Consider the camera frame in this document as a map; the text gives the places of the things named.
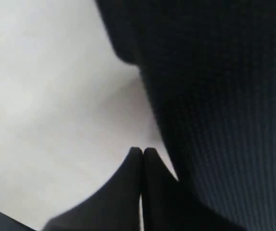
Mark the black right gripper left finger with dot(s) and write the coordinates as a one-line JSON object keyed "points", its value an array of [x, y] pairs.
{"points": [[114, 207]]}

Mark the black plastic tool case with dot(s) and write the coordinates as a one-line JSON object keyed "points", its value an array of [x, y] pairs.
{"points": [[83, 81]]}

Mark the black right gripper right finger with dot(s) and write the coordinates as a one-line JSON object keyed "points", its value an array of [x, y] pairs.
{"points": [[168, 206]]}

